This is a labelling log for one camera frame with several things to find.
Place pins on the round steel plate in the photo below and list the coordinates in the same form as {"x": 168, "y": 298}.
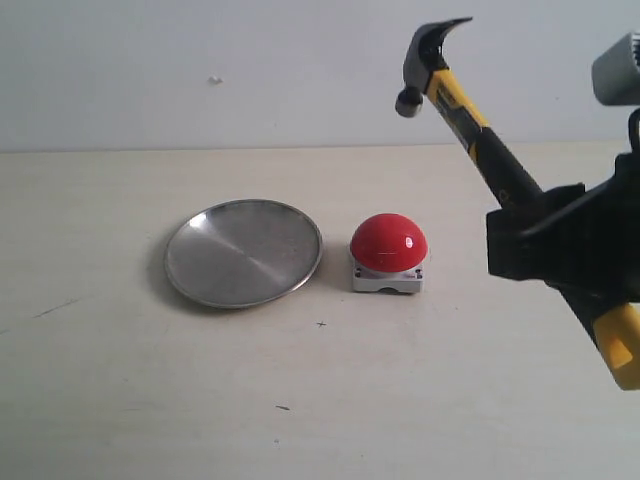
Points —
{"x": 243, "y": 253}

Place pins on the red dome push button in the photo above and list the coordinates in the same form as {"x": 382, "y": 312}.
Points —
{"x": 388, "y": 251}

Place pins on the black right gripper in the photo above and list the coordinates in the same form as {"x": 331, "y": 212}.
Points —
{"x": 573, "y": 237}

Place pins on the yellow black claw hammer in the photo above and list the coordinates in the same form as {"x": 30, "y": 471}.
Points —
{"x": 612, "y": 326}

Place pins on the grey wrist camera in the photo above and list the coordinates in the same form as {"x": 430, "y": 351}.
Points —
{"x": 615, "y": 73}

